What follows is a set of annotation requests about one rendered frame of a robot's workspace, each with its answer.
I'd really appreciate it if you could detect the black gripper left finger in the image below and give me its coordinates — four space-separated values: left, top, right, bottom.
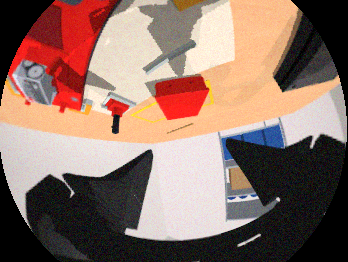
62 150 153 231

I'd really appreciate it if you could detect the red rectangular shell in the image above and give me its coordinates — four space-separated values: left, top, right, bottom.
154 77 210 120

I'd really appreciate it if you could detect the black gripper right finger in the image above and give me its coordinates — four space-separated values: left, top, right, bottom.
226 135 313 205

